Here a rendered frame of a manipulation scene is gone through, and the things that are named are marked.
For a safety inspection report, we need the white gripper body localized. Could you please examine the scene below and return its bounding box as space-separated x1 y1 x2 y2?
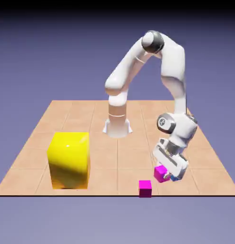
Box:
152 138 189 181

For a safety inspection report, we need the small magenta cube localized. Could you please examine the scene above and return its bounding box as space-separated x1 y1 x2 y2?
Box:
154 165 170 183
138 180 153 198

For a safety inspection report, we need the large yellow box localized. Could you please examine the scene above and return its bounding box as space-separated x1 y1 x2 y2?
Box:
47 132 91 190

